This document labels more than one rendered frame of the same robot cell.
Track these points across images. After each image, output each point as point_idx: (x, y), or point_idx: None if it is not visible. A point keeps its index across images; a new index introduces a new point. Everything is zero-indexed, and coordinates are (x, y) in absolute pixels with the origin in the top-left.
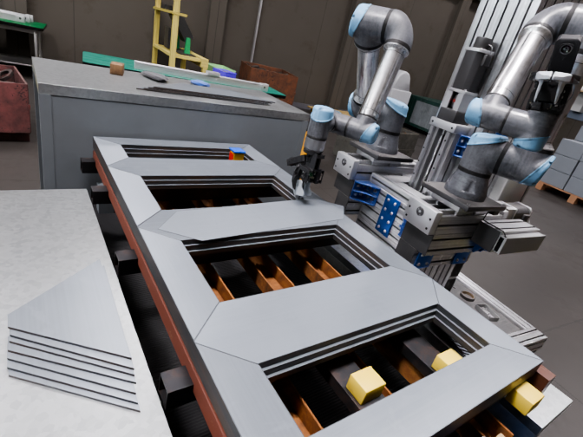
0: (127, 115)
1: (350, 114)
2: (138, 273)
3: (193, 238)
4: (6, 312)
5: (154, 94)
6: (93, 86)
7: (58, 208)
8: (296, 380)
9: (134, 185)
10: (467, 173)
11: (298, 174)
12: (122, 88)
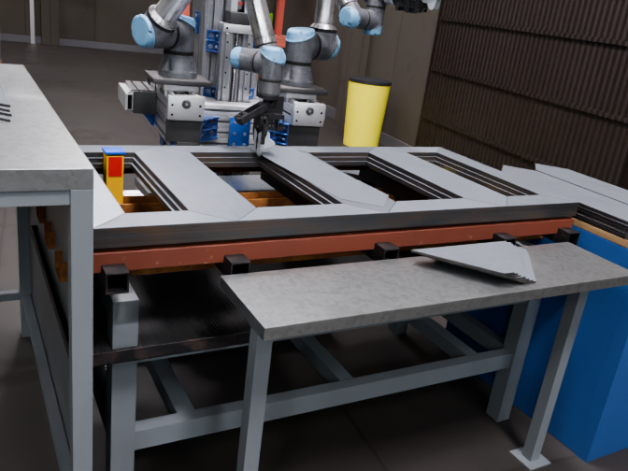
0: None
1: (148, 47)
2: None
3: (388, 197)
4: (486, 290)
5: (45, 117)
6: (46, 142)
7: (295, 287)
8: (409, 256)
9: (292, 210)
10: (305, 66)
11: (267, 126)
12: (28, 128)
